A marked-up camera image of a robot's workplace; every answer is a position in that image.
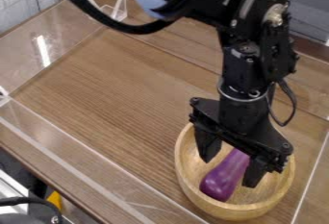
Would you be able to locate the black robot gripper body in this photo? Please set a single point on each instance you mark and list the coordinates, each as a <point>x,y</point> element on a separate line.
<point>238,117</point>

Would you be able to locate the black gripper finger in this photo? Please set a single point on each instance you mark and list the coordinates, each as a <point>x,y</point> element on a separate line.
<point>207,144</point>
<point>255,171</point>

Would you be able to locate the purple toy eggplant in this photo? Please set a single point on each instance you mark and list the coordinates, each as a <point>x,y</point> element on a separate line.
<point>219,183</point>

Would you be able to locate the brown wooden bowl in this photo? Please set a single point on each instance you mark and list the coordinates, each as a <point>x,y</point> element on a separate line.
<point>249,202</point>

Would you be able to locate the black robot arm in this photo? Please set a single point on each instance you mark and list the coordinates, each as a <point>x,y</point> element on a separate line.
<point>258,59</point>

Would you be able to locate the yellow object under table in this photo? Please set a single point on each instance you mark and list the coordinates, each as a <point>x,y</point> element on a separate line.
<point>55,199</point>

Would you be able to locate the clear acrylic tray wall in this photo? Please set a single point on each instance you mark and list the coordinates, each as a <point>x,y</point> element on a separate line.
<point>96,103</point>

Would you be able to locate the clear acrylic corner bracket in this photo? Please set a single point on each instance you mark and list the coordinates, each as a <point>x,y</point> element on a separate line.
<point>116,12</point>

